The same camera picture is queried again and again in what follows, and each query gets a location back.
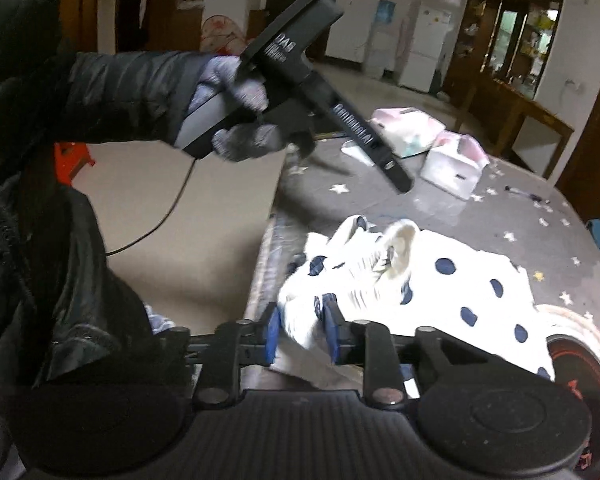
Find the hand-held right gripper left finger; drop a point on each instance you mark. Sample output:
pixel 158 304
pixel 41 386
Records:
pixel 274 335

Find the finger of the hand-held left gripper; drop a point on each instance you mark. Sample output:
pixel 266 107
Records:
pixel 370 147
pixel 330 164

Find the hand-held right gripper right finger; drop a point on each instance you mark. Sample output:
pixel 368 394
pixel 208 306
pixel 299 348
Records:
pixel 332 332

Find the white navy polka dot pants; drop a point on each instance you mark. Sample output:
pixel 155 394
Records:
pixel 455 280

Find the person's left forearm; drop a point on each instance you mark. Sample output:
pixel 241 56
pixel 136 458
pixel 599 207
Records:
pixel 130 95

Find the person's left hand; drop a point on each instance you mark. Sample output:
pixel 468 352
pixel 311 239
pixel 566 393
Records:
pixel 230 75

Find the white tissue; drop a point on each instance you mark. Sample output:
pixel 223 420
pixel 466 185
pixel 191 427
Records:
pixel 360 152

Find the white pink tissue box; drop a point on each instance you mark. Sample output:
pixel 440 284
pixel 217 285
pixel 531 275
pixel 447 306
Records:
pixel 455 170
pixel 405 130

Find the round pink fan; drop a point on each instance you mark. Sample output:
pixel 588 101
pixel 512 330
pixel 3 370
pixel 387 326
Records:
pixel 222 35

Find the white water dispenser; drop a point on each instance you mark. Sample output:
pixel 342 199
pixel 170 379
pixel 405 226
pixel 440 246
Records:
pixel 380 50

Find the white fridge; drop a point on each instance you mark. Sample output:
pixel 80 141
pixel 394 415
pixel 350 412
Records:
pixel 425 50

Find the grey star print tablecloth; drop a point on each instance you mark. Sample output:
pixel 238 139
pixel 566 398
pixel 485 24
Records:
pixel 480 220

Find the brown wooden shelf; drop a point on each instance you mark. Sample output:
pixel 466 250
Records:
pixel 160 10

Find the clear black pen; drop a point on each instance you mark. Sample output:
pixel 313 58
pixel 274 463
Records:
pixel 511 189

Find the dark wooden desk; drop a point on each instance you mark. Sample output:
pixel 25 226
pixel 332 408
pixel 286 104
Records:
pixel 530 105

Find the wooden glass door cabinet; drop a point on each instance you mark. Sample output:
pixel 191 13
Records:
pixel 510 40

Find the dark wooden door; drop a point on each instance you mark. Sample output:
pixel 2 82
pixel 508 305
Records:
pixel 595 135

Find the red plastic stool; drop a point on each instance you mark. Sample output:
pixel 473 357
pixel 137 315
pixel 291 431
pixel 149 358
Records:
pixel 72 160

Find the white round cooker surround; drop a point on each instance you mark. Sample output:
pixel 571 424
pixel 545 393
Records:
pixel 580 320

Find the person's black jacket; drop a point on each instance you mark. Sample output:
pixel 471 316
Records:
pixel 30 260

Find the round black induction cooker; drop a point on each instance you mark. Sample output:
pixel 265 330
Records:
pixel 585 385

